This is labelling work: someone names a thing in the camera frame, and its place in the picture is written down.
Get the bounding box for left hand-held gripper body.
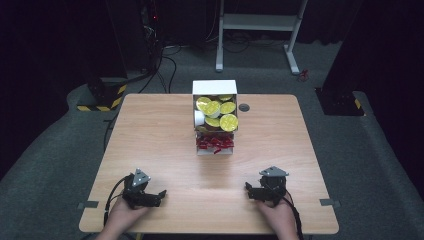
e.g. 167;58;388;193
121;168;160;210

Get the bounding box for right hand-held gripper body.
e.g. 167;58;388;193
258;165;290;206

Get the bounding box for person's left hand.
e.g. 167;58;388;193
103;197;152;236

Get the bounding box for person's right hand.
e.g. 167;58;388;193
255;197;298;236

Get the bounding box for grey tape strip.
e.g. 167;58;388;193
77;200;100;211
319;198;341;208

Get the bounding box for pile of red packets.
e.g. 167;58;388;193
195;133;235;155

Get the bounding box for pile of yellow-lidded cups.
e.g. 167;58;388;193
194;94;240;133

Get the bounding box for white two-tier storage box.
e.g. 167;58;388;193
191;79;239;156

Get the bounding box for dark equipment rack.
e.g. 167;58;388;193
139;0;165;73

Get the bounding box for white metal stand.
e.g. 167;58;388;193
215;0;310;76

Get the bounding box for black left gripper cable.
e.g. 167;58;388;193
103;175;130;228

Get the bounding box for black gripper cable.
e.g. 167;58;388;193
282;190;305;240
103;175;130;228

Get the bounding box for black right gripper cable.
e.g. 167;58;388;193
282;190;305;240

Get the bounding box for black cable beside table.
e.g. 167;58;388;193
102;113;120;152

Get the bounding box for black post with hazard-striped base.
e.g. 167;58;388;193
76;59;129;113
314;66;367;117

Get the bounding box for black floor cables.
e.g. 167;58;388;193
137;42;183;95

